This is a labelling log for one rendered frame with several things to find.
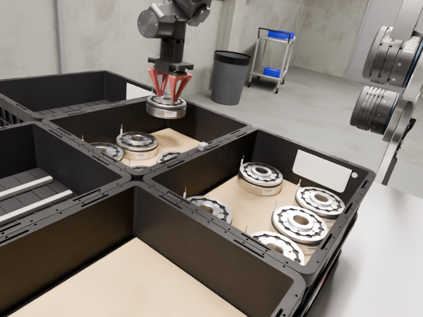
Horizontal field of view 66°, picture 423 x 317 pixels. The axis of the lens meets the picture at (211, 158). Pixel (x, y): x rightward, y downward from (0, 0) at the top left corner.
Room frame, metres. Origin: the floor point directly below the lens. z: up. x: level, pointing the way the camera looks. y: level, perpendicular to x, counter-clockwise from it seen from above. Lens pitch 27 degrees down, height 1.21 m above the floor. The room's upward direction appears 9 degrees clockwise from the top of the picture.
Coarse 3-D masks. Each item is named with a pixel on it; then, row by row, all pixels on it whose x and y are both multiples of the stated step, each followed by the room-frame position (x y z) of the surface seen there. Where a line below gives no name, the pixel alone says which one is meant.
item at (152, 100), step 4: (152, 96) 0.83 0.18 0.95; (156, 96) 0.84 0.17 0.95; (148, 100) 0.79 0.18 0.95; (152, 100) 0.80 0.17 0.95; (156, 100) 0.80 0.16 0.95; (180, 100) 0.84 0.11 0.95; (152, 104) 0.77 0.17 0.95; (156, 104) 0.76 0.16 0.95; (160, 104) 0.77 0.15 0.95; (164, 104) 0.78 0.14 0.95; (168, 104) 0.78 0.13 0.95; (172, 104) 0.78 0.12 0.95; (176, 104) 0.79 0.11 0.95; (180, 104) 0.79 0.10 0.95; (184, 104) 0.80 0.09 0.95; (168, 108) 0.76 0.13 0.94; (172, 108) 0.77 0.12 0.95; (176, 108) 0.77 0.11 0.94
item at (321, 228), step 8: (280, 208) 0.53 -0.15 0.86; (288, 208) 0.53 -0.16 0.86; (296, 208) 0.54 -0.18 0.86; (280, 216) 0.51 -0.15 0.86; (312, 216) 0.52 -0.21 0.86; (280, 224) 0.48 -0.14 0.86; (288, 224) 0.48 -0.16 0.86; (320, 224) 0.50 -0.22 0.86; (288, 232) 0.46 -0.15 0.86; (296, 232) 0.46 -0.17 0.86; (304, 232) 0.47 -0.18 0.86; (312, 232) 0.47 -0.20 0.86; (320, 232) 0.48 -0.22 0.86; (296, 240) 0.45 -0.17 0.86; (304, 240) 0.44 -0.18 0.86; (312, 240) 0.45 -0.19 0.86; (320, 240) 0.45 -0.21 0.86
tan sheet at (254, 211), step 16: (208, 192) 0.59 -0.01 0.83; (224, 192) 0.60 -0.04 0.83; (240, 192) 0.61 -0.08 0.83; (288, 192) 0.65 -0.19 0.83; (240, 208) 0.55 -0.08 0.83; (256, 208) 0.56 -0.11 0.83; (272, 208) 0.57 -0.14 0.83; (240, 224) 0.50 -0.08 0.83; (256, 224) 0.51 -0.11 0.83; (304, 256) 0.44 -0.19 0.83
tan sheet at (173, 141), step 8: (168, 128) 0.91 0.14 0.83; (160, 136) 0.84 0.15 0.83; (168, 136) 0.85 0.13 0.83; (176, 136) 0.86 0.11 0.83; (184, 136) 0.87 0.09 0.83; (160, 144) 0.79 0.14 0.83; (168, 144) 0.80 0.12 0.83; (176, 144) 0.81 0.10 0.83; (184, 144) 0.82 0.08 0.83; (192, 144) 0.83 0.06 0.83; (160, 152) 0.74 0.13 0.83; (136, 160) 0.68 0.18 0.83; (144, 160) 0.69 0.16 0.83; (152, 160) 0.69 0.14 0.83
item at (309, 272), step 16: (256, 128) 0.76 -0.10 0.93; (224, 144) 0.64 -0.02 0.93; (192, 160) 0.54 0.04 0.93; (336, 160) 0.66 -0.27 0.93; (144, 176) 0.45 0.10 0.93; (160, 176) 0.47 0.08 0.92; (368, 176) 0.59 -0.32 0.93; (192, 208) 0.39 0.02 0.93; (352, 208) 0.46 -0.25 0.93; (224, 224) 0.36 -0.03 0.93; (336, 224) 0.41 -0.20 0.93; (256, 240) 0.34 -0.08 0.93; (336, 240) 0.38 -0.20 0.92; (272, 256) 0.31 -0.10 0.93; (320, 256) 0.33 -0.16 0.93; (304, 272) 0.30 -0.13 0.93
